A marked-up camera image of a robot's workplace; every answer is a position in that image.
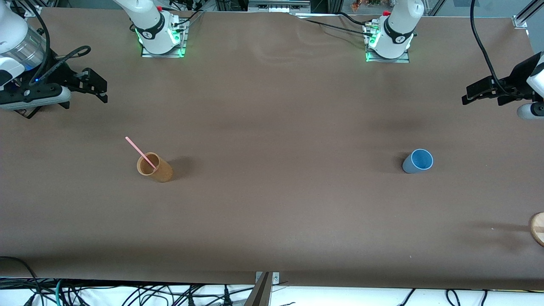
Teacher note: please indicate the metal table corner bracket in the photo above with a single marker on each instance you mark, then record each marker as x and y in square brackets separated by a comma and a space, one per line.
[33, 11]

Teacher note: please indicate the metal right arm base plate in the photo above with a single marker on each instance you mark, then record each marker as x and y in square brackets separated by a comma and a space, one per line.
[163, 55]

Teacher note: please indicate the round wooden disc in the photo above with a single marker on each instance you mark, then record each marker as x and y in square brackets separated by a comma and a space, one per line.
[539, 229]

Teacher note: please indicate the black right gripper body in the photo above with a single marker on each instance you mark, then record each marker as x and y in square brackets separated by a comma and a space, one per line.
[60, 72]

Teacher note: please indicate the pink chopstick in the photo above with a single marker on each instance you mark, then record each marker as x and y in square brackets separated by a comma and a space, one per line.
[138, 148]

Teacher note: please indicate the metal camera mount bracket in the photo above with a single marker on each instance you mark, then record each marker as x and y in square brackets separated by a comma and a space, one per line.
[275, 278]

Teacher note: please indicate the orange background clutter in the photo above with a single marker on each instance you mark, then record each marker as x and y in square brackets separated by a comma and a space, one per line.
[365, 4]

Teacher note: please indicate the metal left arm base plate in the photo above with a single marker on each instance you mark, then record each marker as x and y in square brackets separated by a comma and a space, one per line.
[389, 60]

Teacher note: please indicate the aluminium frame profile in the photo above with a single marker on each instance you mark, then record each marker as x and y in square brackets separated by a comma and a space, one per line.
[531, 10]

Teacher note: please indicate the dark camera mount pole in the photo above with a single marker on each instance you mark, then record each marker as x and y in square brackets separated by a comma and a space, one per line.
[259, 295]

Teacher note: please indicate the brown bamboo cup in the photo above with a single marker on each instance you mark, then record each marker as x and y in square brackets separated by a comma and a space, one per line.
[163, 172]

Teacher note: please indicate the blue cup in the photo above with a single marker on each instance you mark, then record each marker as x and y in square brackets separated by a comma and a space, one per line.
[410, 163]

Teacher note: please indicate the brown table cover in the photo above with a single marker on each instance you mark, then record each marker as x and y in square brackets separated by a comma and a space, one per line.
[272, 106]

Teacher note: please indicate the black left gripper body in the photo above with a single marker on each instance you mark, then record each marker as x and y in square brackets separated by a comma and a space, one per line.
[515, 77]

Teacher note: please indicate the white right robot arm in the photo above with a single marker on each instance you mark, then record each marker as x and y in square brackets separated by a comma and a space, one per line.
[148, 25]

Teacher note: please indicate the grey metal box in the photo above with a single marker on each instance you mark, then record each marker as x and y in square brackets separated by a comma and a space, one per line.
[276, 6]

